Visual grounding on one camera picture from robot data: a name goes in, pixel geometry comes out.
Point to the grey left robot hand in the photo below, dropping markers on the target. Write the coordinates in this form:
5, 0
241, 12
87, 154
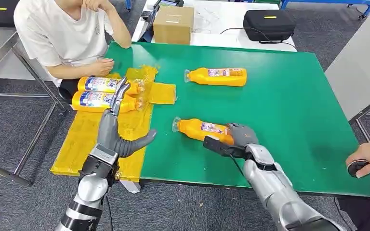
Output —
108, 134

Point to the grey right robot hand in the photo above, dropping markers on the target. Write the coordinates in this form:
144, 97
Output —
244, 135

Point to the orange drink bottle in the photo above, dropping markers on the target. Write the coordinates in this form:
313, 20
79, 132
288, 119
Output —
99, 84
194, 129
92, 100
201, 78

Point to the black round device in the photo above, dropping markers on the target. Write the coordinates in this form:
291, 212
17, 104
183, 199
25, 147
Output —
354, 168

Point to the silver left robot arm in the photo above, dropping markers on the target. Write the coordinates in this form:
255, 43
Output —
89, 194

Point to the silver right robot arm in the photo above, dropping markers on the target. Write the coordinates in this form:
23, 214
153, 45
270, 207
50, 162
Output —
277, 194

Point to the yellow plastic sheet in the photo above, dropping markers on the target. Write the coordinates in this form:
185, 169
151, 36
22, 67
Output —
83, 140

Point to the green table mat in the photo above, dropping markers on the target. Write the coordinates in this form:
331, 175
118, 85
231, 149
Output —
284, 111

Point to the white table leg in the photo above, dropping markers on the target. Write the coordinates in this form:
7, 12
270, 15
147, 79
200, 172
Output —
130, 186

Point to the seated person's right hand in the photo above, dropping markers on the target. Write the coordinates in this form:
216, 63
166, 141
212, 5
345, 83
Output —
102, 67

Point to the seated person's hand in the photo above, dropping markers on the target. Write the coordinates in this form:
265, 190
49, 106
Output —
102, 67
97, 3

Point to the seated person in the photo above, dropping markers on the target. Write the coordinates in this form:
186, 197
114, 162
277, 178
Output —
60, 32

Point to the white table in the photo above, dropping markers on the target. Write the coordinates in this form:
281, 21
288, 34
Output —
217, 19

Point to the brown cardboard box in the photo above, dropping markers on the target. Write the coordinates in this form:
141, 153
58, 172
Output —
173, 25

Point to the seated person's left hand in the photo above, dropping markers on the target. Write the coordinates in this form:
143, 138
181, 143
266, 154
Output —
97, 3

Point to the grey table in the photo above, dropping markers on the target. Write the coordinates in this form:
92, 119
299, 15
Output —
360, 63

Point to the dark device with screen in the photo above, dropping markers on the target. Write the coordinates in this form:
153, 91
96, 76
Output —
170, 2

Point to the standing person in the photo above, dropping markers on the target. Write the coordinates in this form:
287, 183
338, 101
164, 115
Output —
367, 213

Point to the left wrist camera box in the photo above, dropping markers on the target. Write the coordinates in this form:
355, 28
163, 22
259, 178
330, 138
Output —
103, 156

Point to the blue metal frame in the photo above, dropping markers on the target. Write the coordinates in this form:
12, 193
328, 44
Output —
368, 5

